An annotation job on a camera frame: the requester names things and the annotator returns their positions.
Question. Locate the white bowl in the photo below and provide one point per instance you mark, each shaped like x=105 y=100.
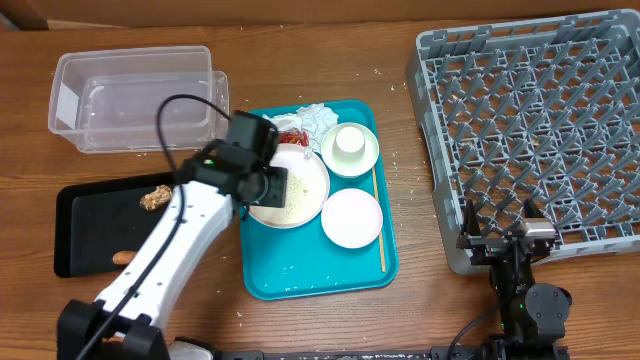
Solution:
x=350 y=166

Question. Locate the red snack wrapper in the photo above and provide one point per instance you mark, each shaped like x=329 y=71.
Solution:
x=294 y=136

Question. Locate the grey dishwasher rack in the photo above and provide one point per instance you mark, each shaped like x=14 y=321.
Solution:
x=544 y=110

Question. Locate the large white plate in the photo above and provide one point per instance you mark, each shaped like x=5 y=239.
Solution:
x=307 y=188

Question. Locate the clear plastic storage bin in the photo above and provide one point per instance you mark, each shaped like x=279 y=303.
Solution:
x=121 y=100

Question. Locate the small white plate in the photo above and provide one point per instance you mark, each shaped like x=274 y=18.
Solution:
x=352 y=218

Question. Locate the wooden chopstick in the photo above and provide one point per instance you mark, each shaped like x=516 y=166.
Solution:
x=380 y=235

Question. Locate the brown food chunk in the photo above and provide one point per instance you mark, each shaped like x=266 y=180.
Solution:
x=161 y=196

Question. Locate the black plastic tray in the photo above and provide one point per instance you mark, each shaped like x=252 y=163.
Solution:
x=94 y=221

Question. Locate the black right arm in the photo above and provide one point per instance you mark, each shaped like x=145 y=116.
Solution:
x=532 y=314

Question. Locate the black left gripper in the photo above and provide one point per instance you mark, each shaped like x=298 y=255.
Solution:
x=275 y=195

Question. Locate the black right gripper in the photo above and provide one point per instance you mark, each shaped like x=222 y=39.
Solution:
x=487 y=246

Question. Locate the teal serving tray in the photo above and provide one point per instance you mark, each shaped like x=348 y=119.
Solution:
x=302 y=261

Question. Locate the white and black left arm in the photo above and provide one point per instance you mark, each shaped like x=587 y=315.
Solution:
x=127 y=319

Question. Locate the white napkin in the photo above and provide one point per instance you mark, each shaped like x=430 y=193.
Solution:
x=316 y=120

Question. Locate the white cup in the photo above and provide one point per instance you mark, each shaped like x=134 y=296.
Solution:
x=350 y=140

